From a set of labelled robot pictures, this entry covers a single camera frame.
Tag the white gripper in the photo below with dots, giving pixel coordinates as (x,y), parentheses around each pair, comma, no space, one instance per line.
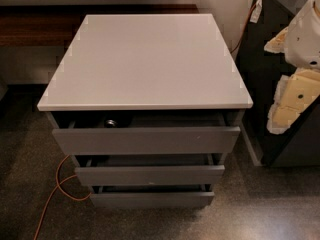
(304,44)

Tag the blue pepsi can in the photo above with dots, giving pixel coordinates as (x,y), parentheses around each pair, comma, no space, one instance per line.
(110,123)

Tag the grey top drawer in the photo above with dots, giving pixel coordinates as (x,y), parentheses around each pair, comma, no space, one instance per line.
(147,140)

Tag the grey drawer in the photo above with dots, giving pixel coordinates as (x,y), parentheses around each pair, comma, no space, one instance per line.
(178,196)
(148,170)
(147,140)

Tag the grey drawer cabinet white top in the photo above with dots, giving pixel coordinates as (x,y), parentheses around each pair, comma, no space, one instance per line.
(158,70)

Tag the grey middle drawer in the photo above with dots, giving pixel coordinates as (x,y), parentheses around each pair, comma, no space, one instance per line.
(148,170)

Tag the grey bottom drawer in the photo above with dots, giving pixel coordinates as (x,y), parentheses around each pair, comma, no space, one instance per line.
(178,196)

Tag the black side cabinet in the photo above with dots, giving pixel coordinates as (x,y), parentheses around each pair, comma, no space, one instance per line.
(261,71)

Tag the dark wooden bench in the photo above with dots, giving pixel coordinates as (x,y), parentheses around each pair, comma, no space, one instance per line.
(56,25)

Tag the white cable tag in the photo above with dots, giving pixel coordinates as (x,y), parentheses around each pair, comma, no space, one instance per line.
(256,12)

